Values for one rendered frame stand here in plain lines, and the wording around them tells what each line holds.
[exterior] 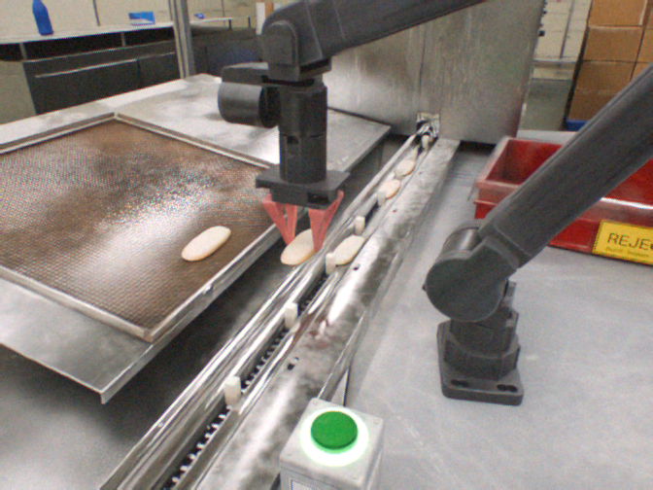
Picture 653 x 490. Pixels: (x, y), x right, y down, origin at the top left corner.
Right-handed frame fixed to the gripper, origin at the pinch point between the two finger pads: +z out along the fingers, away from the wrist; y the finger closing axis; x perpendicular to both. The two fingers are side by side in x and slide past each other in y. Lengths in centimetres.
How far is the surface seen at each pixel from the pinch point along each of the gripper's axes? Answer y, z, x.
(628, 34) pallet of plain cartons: -90, 6, -441
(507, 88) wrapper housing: -19, -7, -80
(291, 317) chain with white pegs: -0.9, 7.6, 6.2
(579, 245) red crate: -36, 9, -33
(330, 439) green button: -13.7, 2.6, 25.5
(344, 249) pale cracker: -1.3, 7.2, -12.5
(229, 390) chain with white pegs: -0.7, 7.1, 20.2
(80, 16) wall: 370, 0, -324
